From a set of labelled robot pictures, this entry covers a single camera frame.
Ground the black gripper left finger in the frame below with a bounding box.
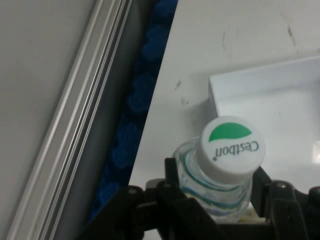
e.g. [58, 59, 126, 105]
[82, 157, 221, 240]

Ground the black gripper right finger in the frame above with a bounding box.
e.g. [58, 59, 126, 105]
[250, 165, 320, 240]

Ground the water bottle green label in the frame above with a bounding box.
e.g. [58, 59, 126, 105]
[173, 115, 266, 222]

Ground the white and blue cardboard box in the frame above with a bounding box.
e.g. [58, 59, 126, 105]
[208, 56, 320, 198]

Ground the blue bubble wrap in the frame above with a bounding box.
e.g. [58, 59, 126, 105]
[87, 0, 180, 223]

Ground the aluminium frame rail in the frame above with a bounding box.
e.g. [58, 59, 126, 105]
[0, 0, 153, 240]

